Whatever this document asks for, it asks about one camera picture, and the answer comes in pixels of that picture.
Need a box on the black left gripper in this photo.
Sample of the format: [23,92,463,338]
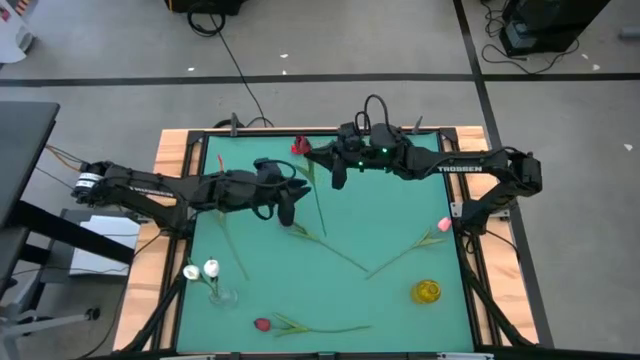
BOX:
[227,169,312,227]

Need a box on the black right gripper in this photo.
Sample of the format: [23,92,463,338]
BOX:
[304,124,414,191]

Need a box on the red artificial tulip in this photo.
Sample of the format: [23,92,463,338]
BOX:
[291,134,329,238]
[253,312,373,339]

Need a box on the white artificial tulip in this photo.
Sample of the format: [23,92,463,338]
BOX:
[182,263,220,300]
[202,257,222,300]

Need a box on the clear glass vase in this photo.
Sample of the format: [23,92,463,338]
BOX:
[208,283,240,308]

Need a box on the yellow glass vase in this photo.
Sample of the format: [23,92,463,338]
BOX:
[410,278,443,306]

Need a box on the green-stemmed artificial tulip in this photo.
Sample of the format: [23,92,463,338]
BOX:
[287,222,370,274]

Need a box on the teal table mat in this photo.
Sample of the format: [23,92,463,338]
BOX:
[175,133,475,354]

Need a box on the pink artificial tulip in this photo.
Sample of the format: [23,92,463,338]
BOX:
[365,215,454,281]

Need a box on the grey flat floor panel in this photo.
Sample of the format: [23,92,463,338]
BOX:
[39,207,142,285]

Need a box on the black equipment box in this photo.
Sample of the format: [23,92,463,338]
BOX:
[164,0,247,16]

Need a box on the grey office chair base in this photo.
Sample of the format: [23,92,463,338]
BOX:
[0,289,101,360]

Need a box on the black computer case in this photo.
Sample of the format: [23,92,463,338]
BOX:
[498,0,612,57]

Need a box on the dark grey desk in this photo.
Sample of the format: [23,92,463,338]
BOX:
[0,101,137,301]

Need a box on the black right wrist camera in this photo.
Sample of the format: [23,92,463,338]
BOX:
[338,121,365,151]

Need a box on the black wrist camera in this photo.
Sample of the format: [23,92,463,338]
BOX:
[338,121,365,151]
[253,157,285,182]

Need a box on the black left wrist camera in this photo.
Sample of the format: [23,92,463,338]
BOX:
[253,157,285,182]

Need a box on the black table frame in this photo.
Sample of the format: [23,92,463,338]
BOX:
[117,125,556,360]

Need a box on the black floor cable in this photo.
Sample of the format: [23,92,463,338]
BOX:
[186,10,275,129]

